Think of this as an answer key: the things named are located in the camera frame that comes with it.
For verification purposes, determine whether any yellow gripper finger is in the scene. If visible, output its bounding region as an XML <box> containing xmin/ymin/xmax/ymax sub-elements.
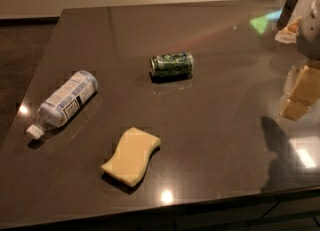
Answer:
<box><xmin>279</xmin><ymin>61</ymin><xmax>320</xmax><ymax>120</ymax></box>

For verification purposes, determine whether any green soda can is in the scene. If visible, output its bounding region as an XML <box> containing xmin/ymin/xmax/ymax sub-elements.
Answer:
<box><xmin>150</xmin><ymin>52</ymin><xmax>194</xmax><ymax>78</ymax></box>

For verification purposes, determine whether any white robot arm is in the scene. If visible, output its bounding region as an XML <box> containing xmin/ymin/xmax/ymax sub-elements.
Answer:
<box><xmin>275</xmin><ymin>0</ymin><xmax>320</xmax><ymax>120</ymax></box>

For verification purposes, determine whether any crumpled paper bag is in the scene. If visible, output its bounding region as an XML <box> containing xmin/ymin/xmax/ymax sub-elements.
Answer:
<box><xmin>275</xmin><ymin>16</ymin><xmax>301</xmax><ymax>44</ymax></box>

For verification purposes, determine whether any dark box in background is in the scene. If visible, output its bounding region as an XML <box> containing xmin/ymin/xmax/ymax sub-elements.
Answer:
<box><xmin>276</xmin><ymin>0</ymin><xmax>298</xmax><ymax>30</ymax></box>

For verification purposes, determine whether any yellow sponge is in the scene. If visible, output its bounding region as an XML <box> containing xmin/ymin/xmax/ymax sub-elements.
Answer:
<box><xmin>101</xmin><ymin>127</ymin><xmax>161</xmax><ymax>187</ymax></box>

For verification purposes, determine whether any clear plastic water bottle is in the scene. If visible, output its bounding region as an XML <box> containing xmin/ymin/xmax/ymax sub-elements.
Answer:
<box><xmin>26</xmin><ymin>70</ymin><xmax>98</xmax><ymax>140</ymax></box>

